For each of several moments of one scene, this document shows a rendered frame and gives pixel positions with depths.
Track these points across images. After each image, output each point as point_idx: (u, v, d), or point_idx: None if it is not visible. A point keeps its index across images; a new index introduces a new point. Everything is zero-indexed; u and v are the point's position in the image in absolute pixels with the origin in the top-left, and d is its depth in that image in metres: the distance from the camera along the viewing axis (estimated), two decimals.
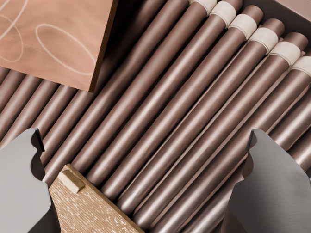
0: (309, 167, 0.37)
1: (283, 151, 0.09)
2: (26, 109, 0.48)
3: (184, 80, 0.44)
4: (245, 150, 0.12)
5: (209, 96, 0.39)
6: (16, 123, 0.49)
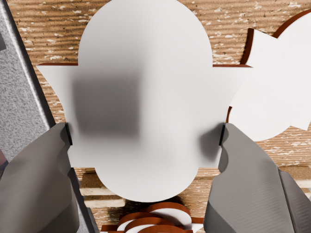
0: None
1: (252, 142, 0.10)
2: None
3: None
4: (219, 144, 0.12)
5: None
6: None
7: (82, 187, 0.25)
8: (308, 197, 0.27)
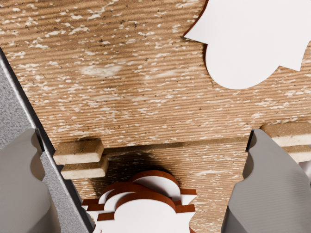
0: None
1: (283, 151, 0.09)
2: None
3: None
4: (245, 150, 0.12)
5: None
6: None
7: (55, 155, 0.23)
8: (310, 156, 0.23)
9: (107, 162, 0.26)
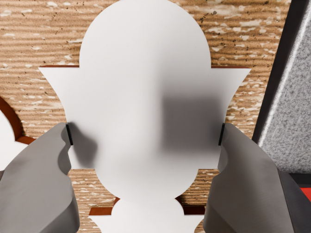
0: None
1: (251, 142, 0.10)
2: None
3: None
4: (219, 144, 0.12)
5: None
6: None
7: None
8: None
9: None
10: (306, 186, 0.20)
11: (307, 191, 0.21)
